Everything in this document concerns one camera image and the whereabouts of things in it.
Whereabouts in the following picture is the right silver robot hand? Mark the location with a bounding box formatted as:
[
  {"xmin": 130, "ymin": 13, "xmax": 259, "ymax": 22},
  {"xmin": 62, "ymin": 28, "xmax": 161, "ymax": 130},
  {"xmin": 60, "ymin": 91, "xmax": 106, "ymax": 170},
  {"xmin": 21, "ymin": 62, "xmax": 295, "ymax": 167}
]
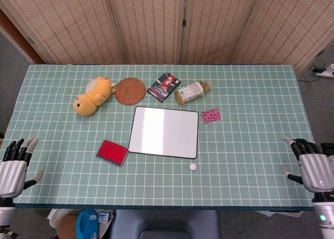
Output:
[{"xmin": 280, "ymin": 135, "xmax": 334, "ymax": 194}]

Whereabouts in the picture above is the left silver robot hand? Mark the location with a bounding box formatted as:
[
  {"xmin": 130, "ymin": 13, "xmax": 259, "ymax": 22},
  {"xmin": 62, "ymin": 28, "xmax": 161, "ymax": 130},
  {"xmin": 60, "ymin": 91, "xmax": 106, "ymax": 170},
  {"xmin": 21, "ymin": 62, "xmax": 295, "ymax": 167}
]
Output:
[{"xmin": 0, "ymin": 136, "xmax": 44, "ymax": 198}]

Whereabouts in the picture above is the pink patterned packet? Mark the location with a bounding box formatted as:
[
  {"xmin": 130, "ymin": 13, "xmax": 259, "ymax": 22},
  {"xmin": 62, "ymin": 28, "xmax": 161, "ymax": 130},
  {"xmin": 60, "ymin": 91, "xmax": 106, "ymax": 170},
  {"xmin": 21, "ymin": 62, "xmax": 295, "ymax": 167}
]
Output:
[{"xmin": 200, "ymin": 107, "xmax": 223, "ymax": 124}]

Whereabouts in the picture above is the white board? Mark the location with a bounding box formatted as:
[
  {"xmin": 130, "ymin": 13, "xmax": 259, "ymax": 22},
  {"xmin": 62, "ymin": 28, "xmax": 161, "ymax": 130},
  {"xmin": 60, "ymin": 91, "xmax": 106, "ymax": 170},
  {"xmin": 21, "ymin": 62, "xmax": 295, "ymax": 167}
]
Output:
[{"xmin": 128, "ymin": 106, "xmax": 199, "ymax": 160}]

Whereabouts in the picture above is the black box on floor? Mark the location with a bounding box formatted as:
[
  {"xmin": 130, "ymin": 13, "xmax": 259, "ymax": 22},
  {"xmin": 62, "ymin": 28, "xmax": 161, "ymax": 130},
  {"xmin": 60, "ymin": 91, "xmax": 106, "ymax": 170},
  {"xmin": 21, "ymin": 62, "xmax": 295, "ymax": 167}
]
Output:
[{"xmin": 320, "ymin": 142, "xmax": 334, "ymax": 156}]

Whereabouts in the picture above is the green grid tablecloth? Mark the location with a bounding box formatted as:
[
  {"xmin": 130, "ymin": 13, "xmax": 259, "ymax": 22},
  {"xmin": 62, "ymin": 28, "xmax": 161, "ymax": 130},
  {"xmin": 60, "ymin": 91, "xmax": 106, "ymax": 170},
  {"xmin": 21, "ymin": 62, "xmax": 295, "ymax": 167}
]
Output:
[{"xmin": 5, "ymin": 64, "xmax": 323, "ymax": 211}]

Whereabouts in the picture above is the brown cardboard box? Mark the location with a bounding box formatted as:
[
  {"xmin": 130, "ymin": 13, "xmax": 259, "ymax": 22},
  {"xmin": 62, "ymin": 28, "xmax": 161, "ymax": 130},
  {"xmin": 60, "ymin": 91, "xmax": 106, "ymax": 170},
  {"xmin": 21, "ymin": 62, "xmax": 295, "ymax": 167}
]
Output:
[{"xmin": 55, "ymin": 214, "xmax": 79, "ymax": 239}]

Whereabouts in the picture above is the blue plastic jug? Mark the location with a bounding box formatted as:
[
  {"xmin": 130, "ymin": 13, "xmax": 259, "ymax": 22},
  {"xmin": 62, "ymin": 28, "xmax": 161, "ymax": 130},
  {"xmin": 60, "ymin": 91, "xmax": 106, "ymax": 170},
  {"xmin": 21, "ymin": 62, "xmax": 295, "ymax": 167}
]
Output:
[{"xmin": 77, "ymin": 209, "xmax": 101, "ymax": 239}]

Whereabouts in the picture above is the white power strip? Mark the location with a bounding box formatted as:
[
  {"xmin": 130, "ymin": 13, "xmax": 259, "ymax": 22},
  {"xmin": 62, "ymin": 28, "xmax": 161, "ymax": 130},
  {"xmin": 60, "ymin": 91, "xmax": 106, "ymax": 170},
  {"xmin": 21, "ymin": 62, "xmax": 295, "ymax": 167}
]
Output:
[{"xmin": 314, "ymin": 63, "xmax": 334, "ymax": 79}]

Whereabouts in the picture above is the white labelled carton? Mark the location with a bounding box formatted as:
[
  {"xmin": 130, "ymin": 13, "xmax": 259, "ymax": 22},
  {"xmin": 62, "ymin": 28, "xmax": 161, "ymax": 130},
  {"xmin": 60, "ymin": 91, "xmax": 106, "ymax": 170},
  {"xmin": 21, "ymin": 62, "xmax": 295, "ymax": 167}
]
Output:
[{"xmin": 97, "ymin": 210, "xmax": 115, "ymax": 224}]

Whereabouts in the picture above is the red ink pad case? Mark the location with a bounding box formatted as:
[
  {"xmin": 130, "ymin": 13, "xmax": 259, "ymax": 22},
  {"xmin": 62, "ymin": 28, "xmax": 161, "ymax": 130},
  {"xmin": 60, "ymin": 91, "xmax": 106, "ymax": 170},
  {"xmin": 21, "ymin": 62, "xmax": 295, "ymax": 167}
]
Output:
[{"xmin": 96, "ymin": 139, "xmax": 130, "ymax": 168}]

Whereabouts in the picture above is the yellow plush animal toy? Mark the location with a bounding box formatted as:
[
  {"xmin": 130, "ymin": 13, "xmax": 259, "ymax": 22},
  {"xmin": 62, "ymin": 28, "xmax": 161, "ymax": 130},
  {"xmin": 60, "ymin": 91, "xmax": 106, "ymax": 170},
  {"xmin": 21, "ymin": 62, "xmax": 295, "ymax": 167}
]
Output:
[{"xmin": 73, "ymin": 76, "xmax": 117, "ymax": 117}]

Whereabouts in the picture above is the round woven brown coaster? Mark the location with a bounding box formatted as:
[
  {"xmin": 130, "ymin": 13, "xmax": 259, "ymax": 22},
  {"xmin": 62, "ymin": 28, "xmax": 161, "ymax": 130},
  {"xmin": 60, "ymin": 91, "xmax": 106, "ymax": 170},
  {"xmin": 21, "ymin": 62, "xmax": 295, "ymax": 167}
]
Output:
[{"xmin": 115, "ymin": 77, "xmax": 147, "ymax": 106}]

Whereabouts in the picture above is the plastic tea bottle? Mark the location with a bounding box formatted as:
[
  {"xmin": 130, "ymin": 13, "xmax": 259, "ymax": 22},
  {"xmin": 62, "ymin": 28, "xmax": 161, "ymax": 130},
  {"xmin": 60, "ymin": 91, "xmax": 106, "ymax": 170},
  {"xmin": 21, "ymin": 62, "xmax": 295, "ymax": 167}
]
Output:
[{"xmin": 174, "ymin": 80, "xmax": 212, "ymax": 106}]

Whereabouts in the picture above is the dark blue padded seat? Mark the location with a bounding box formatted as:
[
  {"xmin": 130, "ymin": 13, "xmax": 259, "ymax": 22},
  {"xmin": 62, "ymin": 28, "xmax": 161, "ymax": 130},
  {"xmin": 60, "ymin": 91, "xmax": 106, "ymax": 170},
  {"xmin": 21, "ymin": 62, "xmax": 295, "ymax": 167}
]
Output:
[{"xmin": 108, "ymin": 210, "xmax": 222, "ymax": 239}]

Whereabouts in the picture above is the dark printed card box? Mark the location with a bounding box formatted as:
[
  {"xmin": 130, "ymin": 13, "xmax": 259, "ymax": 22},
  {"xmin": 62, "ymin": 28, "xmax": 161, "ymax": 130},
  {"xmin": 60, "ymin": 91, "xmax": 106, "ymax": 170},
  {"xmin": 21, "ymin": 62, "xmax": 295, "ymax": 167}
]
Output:
[{"xmin": 147, "ymin": 71, "xmax": 182, "ymax": 103}]

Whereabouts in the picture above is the bamboo folding screen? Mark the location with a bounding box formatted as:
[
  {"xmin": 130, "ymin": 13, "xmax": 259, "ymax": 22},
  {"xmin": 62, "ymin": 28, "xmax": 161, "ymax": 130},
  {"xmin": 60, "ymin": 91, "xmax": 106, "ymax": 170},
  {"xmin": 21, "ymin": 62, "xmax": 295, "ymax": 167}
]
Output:
[{"xmin": 0, "ymin": 0, "xmax": 334, "ymax": 75}]

